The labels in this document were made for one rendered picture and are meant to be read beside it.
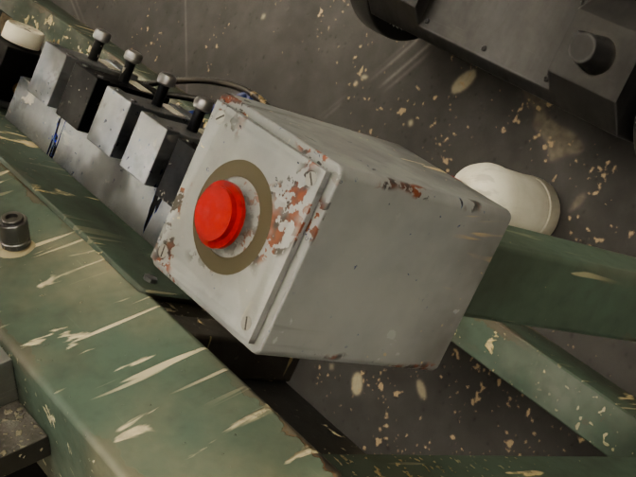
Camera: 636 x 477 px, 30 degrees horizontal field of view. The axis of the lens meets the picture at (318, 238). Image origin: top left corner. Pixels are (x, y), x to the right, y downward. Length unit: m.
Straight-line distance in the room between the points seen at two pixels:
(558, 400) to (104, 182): 0.61
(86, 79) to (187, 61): 1.15
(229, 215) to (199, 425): 0.20
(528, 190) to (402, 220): 0.91
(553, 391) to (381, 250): 0.76
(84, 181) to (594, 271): 0.49
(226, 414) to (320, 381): 1.08
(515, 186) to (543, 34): 0.21
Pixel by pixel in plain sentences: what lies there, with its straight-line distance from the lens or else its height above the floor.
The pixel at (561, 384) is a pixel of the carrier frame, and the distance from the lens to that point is 1.43.
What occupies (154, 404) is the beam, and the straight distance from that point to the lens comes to 0.84.
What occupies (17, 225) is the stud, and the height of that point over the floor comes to 0.86.
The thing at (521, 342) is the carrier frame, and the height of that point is 0.18.
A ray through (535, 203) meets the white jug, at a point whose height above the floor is 0.07.
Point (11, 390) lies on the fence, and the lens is 0.94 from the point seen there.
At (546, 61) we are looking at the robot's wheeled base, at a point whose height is 0.19.
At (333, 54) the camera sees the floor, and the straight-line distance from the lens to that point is 2.00.
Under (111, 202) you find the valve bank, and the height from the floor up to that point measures 0.74.
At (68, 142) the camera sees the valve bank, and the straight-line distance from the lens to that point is 1.19.
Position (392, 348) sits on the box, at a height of 0.81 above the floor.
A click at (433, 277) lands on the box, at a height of 0.81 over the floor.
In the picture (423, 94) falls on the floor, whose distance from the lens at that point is 1.85.
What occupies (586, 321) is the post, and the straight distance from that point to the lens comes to 0.96.
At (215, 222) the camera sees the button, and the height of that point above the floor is 0.95.
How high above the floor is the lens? 1.39
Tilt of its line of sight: 46 degrees down
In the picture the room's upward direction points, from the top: 79 degrees counter-clockwise
